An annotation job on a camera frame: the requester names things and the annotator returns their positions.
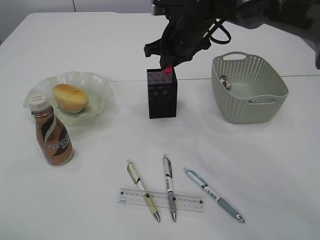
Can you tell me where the grey barrel pen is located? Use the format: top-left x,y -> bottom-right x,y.
162,154 -> 177,222

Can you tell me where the pale green wavy plate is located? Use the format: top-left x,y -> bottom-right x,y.
23,71 -> 113,127

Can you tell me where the blue grip pen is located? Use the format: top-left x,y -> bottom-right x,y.
183,167 -> 246,224

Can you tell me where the clear plastic ruler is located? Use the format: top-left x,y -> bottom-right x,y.
117,188 -> 205,213

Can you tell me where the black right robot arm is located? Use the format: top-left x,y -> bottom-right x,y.
144,0 -> 320,73

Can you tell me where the brown coffee bottle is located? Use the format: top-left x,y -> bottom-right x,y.
28,94 -> 74,166

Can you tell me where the cream barrel pen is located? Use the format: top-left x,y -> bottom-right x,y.
126,159 -> 161,222

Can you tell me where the black mesh pen holder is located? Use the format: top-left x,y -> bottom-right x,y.
146,68 -> 178,119

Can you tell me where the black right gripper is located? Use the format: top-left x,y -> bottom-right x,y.
144,0 -> 237,67

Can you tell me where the pale green woven basket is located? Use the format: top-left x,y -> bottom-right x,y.
211,52 -> 289,124

